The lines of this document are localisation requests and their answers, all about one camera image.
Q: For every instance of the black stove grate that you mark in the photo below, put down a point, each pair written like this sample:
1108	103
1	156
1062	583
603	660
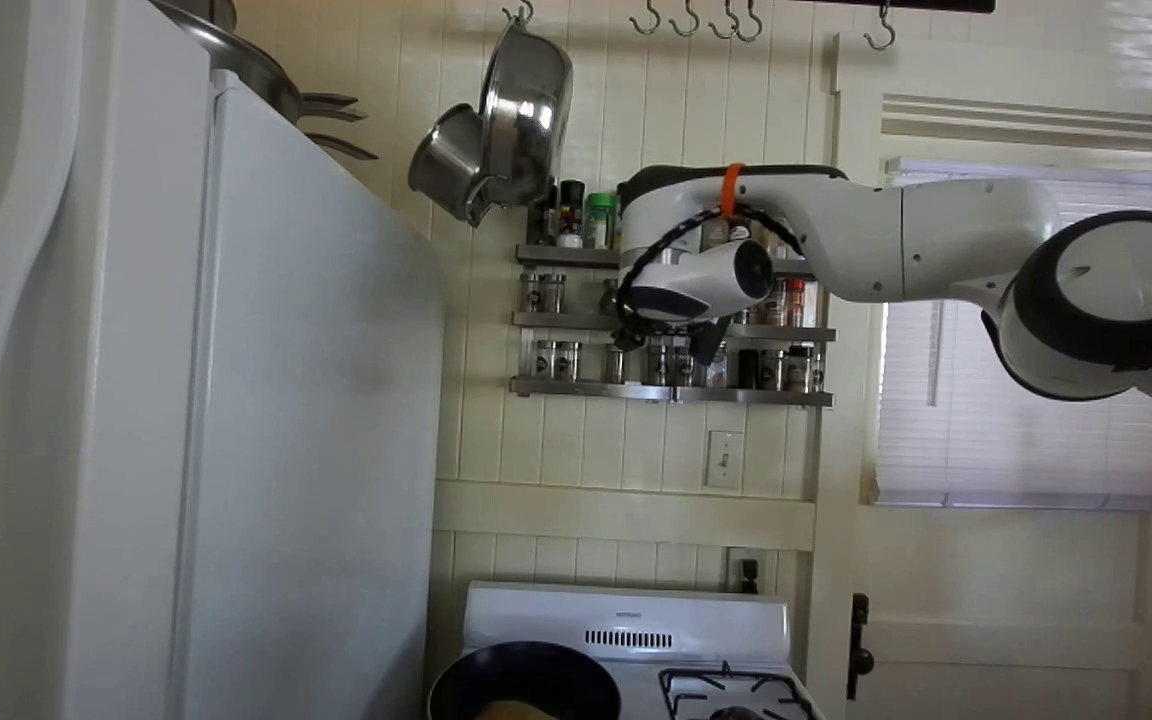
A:
682	677

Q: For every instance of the white wall outlet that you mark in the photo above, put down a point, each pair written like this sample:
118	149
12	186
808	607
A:
728	569

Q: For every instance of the red spice container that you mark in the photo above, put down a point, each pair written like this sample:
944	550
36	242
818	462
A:
797	309

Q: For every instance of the black door latch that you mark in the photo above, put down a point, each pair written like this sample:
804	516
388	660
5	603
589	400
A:
859	652

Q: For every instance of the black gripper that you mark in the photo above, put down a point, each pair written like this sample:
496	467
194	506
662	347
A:
698	343

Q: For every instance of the metal wall spice rack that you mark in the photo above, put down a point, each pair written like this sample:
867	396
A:
668	396

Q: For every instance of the white gas stove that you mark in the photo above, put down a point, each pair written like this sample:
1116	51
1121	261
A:
629	612

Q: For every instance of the green lid spice jar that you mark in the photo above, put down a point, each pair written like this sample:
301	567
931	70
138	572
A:
603	224

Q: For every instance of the white refrigerator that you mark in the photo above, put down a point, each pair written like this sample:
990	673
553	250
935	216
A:
270	400

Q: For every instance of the black frying pan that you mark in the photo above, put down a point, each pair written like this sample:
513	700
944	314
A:
468	684

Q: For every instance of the glass spice jar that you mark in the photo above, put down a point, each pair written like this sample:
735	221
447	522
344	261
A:
687	376
613	360
756	367
801	367
545	360
545	299
722	376
654	367
608	299
569	360

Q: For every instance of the white switch plate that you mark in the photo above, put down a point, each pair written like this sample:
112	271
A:
722	462

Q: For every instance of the tan food piece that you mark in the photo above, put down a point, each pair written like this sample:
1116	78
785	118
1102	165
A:
522	711

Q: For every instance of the dark spice bottle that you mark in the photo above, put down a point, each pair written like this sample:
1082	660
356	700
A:
575	221

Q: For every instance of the large hanging steel bowl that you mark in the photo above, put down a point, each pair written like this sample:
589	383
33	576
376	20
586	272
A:
522	113

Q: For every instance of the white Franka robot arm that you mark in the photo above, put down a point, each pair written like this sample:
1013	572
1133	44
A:
920	242

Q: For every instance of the small hanging steel pot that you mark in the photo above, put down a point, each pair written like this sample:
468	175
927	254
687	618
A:
451	165

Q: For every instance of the black hook rail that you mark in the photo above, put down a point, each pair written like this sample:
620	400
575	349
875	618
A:
909	4

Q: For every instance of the metal hanging hook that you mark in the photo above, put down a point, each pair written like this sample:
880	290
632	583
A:
682	29
522	18
749	39
722	35
640	29
878	44

